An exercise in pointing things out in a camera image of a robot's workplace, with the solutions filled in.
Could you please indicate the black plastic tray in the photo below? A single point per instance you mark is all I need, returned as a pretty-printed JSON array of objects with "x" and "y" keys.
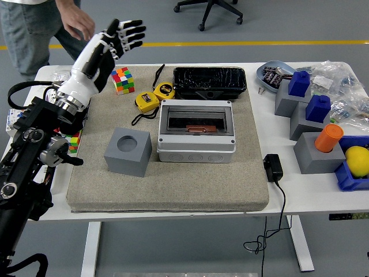
[{"x": 207, "y": 78}]

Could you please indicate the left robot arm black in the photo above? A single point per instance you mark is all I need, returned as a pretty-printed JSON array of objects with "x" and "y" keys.
[{"x": 29, "y": 144}]

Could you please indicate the person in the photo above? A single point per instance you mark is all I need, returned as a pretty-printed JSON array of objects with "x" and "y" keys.
[{"x": 26, "y": 34}]

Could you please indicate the smoky clear box lid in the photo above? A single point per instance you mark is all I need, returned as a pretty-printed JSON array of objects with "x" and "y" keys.
[{"x": 196, "y": 118}]

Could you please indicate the blue block with knob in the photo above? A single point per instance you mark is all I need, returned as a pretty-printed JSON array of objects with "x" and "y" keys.
[
  {"x": 317, "y": 111},
  {"x": 299, "y": 85}
]

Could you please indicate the person's left forearm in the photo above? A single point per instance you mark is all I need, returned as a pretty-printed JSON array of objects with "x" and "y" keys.
[{"x": 66, "y": 4}]

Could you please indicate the blue-grey bowl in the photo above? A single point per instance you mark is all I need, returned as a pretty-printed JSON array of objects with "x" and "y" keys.
[{"x": 261, "y": 79}]

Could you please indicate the white circuit breaker blue switches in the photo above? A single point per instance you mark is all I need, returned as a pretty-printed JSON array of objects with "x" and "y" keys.
[{"x": 10, "y": 127}]

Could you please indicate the orange cylinder battery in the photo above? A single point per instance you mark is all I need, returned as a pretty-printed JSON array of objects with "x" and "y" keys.
[
  {"x": 201, "y": 129},
  {"x": 328, "y": 138}
]

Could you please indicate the grey cube holder round hole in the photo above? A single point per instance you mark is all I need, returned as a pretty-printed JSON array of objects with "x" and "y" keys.
[{"x": 127, "y": 164}]

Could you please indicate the white switch in package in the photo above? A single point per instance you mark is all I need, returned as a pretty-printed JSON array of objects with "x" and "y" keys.
[{"x": 50, "y": 95}]

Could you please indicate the blue plastic bin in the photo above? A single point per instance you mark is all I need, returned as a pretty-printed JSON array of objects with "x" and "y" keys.
[{"x": 348, "y": 180}]

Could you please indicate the person's left hand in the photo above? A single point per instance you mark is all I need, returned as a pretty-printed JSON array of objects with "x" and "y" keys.
[{"x": 78, "y": 23}]

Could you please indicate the grey plastic junction box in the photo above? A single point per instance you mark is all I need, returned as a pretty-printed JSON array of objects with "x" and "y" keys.
[{"x": 196, "y": 150}]

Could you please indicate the clear bag of small parts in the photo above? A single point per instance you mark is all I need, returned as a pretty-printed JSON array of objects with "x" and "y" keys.
[
  {"x": 351, "y": 108},
  {"x": 331, "y": 76}
]

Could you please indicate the black table control panel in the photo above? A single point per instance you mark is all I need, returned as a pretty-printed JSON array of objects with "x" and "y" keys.
[{"x": 346, "y": 216}]

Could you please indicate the purple black packet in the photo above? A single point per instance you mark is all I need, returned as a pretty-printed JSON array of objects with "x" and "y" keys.
[
  {"x": 269, "y": 75},
  {"x": 278, "y": 80}
]

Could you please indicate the white table leg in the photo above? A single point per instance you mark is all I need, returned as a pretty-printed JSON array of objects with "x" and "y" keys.
[
  {"x": 90, "y": 248},
  {"x": 301, "y": 245}
]

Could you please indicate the small metal clip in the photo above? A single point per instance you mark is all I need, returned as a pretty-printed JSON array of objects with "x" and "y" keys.
[{"x": 261, "y": 91}]

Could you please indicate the black power adapter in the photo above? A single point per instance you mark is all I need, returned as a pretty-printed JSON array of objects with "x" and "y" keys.
[{"x": 272, "y": 167}]

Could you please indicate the colourful puzzle cube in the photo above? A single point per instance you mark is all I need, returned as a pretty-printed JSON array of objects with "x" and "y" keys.
[
  {"x": 74, "y": 142},
  {"x": 124, "y": 80}
]

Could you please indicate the yellow lemon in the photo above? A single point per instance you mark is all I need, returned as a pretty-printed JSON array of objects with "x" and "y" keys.
[{"x": 359, "y": 161}]

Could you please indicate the grey-brown mat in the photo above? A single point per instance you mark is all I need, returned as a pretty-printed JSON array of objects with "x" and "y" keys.
[{"x": 173, "y": 187}]

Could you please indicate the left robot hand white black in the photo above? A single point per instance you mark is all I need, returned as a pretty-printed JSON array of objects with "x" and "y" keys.
[{"x": 83, "y": 75}]

